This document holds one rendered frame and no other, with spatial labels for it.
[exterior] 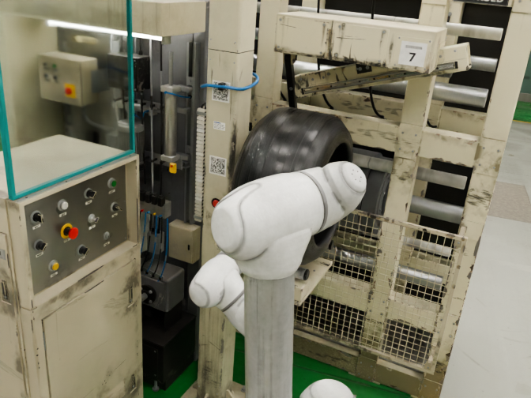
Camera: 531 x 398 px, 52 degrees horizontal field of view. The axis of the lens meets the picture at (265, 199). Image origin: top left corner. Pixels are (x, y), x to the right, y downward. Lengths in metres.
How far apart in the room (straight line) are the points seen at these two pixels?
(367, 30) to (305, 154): 0.53
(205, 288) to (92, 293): 0.68
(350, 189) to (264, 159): 0.81
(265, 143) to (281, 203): 0.90
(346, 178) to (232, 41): 1.04
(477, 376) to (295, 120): 1.92
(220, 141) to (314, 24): 0.56
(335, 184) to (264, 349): 0.35
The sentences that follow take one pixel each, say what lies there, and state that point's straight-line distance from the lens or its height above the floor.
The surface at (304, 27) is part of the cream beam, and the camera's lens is 2.13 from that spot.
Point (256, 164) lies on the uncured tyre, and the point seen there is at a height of 1.33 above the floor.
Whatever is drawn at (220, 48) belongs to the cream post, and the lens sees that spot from 2.00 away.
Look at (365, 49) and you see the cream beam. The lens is 2.06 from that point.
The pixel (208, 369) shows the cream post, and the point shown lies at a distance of 2.62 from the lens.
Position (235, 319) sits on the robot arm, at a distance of 1.54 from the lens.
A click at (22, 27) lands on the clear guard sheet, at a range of 1.65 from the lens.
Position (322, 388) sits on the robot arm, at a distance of 1.39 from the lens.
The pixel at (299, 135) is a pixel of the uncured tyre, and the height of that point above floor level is 1.43.
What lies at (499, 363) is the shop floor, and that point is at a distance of 3.43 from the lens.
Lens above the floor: 1.94
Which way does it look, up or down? 23 degrees down
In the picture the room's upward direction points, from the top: 5 degrees clockwise
